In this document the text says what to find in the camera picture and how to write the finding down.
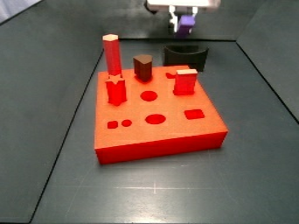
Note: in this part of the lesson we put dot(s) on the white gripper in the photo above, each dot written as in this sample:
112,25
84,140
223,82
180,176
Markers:
182,5

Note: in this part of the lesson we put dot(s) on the purple rectangle block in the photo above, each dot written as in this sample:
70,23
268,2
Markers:
184,26

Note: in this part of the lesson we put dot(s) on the black curved fixture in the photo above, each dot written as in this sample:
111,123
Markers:
188,55

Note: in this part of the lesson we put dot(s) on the red peg board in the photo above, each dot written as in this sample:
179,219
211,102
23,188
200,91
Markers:
156,123

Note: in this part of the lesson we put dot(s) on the tall red hexagonal peg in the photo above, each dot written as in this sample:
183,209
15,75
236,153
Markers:
112,54

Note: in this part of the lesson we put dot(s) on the dark brown peg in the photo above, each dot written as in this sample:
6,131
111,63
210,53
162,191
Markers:
143,67

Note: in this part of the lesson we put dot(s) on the red rectangular peg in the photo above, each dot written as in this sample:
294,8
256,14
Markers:
184,81

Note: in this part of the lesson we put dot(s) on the red star peg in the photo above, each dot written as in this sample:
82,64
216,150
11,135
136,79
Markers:
116,89

